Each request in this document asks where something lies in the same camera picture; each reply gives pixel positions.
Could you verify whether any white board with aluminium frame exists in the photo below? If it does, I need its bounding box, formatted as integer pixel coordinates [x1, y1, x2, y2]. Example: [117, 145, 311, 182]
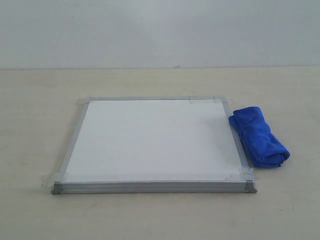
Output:
[51, 96, 257, 195]

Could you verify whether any clear tape back left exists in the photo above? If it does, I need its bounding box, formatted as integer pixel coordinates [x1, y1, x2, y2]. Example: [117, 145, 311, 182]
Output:
[76, 97, 97, 105]

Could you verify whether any blue microfiber cloth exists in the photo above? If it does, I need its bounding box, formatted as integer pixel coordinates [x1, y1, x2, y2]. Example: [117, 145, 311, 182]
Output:
[228, 106, 291, 168]

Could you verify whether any clear tape front right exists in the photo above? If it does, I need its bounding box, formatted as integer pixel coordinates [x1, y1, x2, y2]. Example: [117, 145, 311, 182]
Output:
[225, 167, 260, 182]

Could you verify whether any clear tape front left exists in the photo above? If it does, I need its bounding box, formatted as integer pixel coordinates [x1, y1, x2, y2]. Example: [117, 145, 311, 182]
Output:
[41, 172, 68, 188]

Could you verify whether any clear tape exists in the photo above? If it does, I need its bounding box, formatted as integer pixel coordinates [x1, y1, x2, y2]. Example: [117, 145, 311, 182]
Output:
[41, 172, 68, 188]
[188, 96, 227, 104]
[225, 167, 260, 182]
[76, 97, 97, 105]

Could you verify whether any clear tape back right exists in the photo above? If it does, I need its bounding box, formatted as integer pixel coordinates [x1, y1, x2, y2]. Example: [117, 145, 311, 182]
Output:
[188, 96, 227, 104]

